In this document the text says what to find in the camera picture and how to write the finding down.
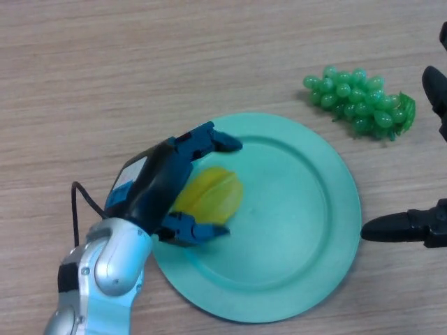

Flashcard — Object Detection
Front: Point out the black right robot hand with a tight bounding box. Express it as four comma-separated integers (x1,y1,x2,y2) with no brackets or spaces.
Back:
360,21,447,248

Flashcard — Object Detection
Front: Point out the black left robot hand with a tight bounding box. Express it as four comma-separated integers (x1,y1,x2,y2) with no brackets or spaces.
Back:
103,121,244,247

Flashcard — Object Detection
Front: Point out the yellow starfruit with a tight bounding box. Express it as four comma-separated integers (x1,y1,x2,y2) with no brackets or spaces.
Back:
170,166,244,226

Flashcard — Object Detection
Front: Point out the green round plate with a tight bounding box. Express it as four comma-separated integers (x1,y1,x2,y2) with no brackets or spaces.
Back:
150,112,362,324

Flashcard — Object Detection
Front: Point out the bunch of green grapes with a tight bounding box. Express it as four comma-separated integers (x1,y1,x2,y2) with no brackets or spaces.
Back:
302,65,417,141

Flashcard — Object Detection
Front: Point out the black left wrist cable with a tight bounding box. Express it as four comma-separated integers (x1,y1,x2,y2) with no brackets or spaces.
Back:
71,181,110,247

